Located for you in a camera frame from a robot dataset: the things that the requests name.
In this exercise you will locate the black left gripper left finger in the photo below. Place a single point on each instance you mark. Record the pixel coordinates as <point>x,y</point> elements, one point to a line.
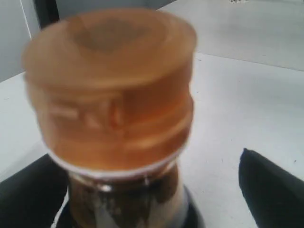
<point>32,197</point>

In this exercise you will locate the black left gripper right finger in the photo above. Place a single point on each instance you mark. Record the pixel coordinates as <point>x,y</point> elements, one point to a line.
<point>274,196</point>

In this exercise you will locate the dark soy sauce bottle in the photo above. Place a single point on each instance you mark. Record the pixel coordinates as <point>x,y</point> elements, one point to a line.
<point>111,94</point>

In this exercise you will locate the dark vertical post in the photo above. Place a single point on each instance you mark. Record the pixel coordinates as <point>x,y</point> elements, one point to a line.
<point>47,12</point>

